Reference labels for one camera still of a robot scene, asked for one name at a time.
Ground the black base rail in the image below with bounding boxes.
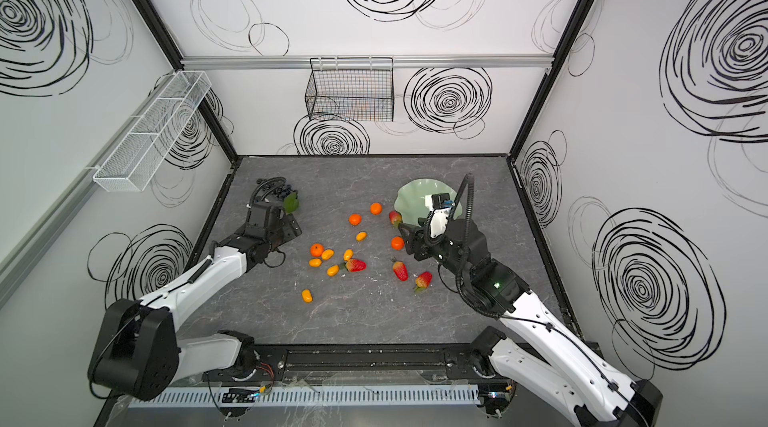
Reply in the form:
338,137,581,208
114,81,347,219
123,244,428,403
197,342,607,383

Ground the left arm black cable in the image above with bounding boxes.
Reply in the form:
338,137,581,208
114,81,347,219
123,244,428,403
248,176,288,209

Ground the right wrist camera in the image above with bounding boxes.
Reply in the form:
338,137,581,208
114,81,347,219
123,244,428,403
425,193,453,239

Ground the dark fake grape bunch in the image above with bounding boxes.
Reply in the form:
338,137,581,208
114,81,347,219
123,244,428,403
268,185,300,214

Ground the white mesh wall shelf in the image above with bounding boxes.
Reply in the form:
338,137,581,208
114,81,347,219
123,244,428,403
93,71,211,192

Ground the light green wavy fruit bowl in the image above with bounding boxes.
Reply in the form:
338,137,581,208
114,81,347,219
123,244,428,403
394,178,457,225

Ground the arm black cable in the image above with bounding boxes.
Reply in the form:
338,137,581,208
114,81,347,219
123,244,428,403
422,173,481,308
248,176,288,209

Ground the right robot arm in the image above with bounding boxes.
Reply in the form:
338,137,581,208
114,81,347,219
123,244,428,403
398,218,663,426

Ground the fake strawberry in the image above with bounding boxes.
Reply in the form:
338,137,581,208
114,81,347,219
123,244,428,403
389,210,402,228
414,272,433,292
392,261,409,281
345,258,367,272

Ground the white slotted cable duct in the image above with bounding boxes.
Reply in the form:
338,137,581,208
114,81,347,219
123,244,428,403
128,384,481,408

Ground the fake orange near kumquats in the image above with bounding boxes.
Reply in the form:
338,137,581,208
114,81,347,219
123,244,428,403
310,243,325,257

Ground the fake strawberry beside bowl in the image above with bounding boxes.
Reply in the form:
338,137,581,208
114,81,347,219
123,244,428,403
389,210,402,228

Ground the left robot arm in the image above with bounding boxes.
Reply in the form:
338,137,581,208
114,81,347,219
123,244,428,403
87,201,302,401

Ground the fake orange by bowl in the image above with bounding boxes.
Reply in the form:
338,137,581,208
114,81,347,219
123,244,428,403
391,237,405,250

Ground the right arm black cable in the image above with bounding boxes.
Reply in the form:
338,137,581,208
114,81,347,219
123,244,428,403
422,173,481,308

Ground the black wire wall basket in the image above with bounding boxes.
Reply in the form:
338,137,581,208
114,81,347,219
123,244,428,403
304,56,395,122

